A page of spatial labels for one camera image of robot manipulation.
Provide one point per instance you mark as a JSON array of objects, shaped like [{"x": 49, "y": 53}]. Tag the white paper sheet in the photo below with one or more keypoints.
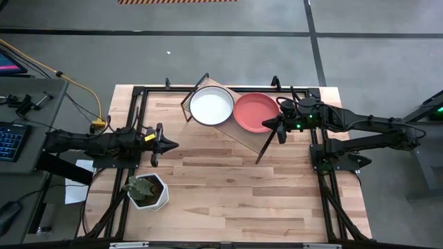
[{"x": 74, "y": 192}]

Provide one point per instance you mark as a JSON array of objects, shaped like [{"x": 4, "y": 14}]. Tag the white plate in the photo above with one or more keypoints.
[{"x": 212, "y": 105}]

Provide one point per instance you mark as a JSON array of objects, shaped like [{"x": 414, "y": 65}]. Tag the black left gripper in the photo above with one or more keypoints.
[{"x": 158, "y": 145}]

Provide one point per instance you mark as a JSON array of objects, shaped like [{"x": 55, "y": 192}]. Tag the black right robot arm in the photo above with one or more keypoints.
[{"x": 363, "y": 124}]

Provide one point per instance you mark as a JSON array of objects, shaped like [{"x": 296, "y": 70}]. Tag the salmon pink plate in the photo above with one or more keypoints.
[{"x": 254, "y": 112}]

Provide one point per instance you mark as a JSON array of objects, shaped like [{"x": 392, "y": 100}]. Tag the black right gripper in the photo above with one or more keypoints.
[{"x": 292, "y": 124}]

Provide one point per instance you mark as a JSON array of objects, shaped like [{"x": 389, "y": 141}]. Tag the black clamp tool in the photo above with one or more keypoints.
[{"x": 26, "y": 103}]

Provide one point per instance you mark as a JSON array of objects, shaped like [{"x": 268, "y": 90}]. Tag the black aluminium table frame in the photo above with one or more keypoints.
[{"x": 119, "y": 193}]

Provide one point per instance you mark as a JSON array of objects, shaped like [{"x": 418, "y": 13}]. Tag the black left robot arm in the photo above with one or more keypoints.
[{"x": 86, "y": 141}]

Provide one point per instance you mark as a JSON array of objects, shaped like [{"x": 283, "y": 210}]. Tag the succulent in white hexagonal pot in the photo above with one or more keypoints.
[{"x": 149, "y": 193}]

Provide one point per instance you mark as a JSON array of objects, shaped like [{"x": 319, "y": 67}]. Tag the wooden shelf black metal frame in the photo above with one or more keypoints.
[{"x": 242, "y": 138}]

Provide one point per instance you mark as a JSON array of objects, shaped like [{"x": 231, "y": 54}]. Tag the black computer mouse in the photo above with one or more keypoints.
[{"x": 8, "y": 216}]

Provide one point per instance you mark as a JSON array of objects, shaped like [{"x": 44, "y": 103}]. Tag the grey side desk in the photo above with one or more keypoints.
[{"x": 20, "y": 180}]

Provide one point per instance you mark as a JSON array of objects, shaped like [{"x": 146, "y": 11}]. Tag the laptop screen with pink bar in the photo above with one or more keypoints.
[{"x": 8, "y": 64}]

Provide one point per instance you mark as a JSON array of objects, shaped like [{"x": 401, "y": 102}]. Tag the black backlit keyboard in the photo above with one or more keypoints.
[{"x": 12, "y": 141}]

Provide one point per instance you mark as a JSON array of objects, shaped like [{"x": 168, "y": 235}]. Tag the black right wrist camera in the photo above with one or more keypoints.
[{"x": 289, "y": 108}]

